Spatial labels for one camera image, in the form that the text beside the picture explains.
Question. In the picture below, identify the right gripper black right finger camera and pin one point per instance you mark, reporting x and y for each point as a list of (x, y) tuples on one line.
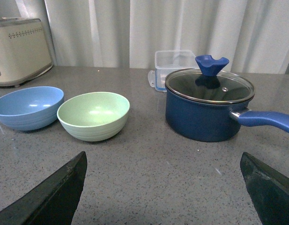
[(268, 190)]

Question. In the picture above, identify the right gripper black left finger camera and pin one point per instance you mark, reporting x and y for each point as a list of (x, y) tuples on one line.
[(52, 202)]

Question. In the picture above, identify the blue bowl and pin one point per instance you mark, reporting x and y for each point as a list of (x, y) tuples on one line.
[(31, 108)]

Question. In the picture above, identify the green bowl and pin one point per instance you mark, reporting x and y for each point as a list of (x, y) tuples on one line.
[(94, 116)]

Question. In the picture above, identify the dark blue saucepan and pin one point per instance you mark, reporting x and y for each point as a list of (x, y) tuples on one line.
[(215, 123)]

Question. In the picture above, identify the glass lid with blue knob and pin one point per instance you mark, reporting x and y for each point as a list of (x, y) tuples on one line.
[(210, 83)]

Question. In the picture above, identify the cream two-slot toaster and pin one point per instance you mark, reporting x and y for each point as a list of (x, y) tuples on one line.
[(24, 53)]

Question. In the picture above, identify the clear plastic food container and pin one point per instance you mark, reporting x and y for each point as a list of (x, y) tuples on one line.
[(168, 61)]

